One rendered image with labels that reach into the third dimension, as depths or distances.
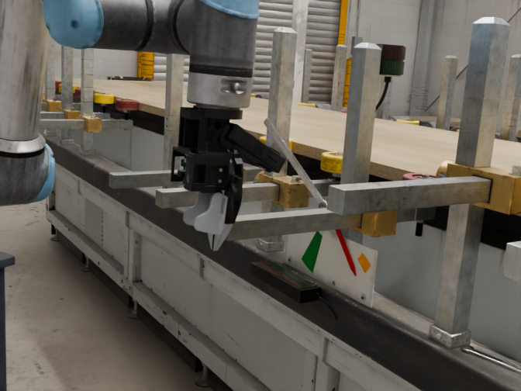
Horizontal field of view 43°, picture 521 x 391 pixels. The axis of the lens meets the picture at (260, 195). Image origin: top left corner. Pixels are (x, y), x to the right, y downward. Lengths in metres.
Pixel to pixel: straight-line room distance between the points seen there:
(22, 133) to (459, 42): 10.02
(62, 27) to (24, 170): 0.73
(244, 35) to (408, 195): 0.31
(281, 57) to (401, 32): 10.20
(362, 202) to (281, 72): 0.60
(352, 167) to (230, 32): 0.37
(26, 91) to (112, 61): 7.64
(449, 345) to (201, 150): 0.46
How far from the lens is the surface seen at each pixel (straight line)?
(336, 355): 1.29
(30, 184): 1.65
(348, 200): 0.76
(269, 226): 1.02
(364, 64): 1.13
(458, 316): 1.03
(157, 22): 0.98
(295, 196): 1.30
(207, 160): 0.91
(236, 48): 0.91
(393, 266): 1.41
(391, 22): 11.36
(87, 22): 0.93
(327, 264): 1.21
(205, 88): 0.91
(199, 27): 0.92
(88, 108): 2.48
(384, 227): 1.12
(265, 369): 1.97
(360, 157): 1.15
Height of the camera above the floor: 1.11
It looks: 12 degrees down
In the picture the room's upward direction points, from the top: 4 degrees clockwise
